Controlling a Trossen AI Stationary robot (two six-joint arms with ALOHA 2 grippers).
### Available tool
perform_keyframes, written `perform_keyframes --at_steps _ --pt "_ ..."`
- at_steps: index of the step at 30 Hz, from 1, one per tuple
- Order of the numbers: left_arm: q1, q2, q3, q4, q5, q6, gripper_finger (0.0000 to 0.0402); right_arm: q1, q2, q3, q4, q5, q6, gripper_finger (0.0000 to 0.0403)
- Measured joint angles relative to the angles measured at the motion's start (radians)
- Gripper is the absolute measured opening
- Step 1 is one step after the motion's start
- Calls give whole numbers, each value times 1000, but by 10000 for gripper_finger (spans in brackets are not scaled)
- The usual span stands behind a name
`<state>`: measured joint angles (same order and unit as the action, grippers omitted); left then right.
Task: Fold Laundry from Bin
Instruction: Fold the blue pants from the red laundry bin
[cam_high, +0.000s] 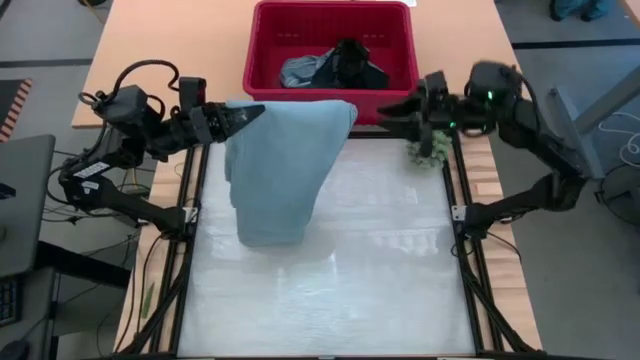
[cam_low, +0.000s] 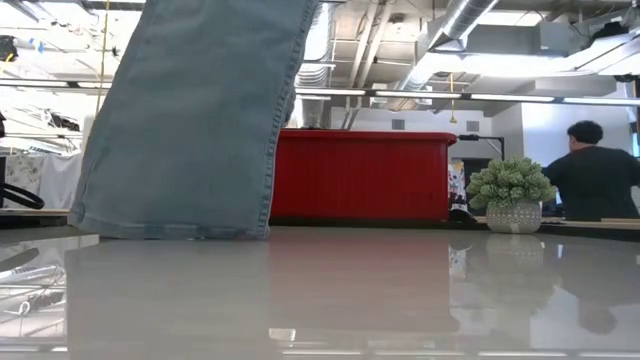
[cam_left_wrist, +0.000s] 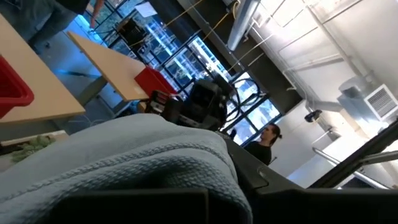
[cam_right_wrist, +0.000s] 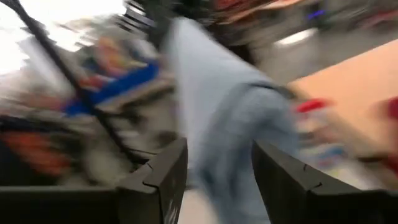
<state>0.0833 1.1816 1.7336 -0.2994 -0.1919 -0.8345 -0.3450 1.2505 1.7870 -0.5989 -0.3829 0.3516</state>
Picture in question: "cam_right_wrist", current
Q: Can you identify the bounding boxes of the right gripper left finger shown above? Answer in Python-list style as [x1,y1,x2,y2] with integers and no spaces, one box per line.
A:
[0,138,189,224]

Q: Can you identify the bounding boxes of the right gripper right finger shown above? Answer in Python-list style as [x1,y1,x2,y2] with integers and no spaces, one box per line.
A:
[251,139,398,224]

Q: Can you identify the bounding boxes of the light blue jeans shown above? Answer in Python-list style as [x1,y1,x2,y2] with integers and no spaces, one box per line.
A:
[160,17,301,224]

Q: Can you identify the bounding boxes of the blue plastic bin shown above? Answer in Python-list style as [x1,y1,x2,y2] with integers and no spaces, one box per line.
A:
[63,61,162,116]

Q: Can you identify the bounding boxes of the large light wooden table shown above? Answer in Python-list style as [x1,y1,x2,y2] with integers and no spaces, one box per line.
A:
[287,39,398,156]

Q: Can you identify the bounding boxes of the red and pink flowers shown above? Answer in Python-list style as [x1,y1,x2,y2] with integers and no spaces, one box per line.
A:
[93,35,147,77]

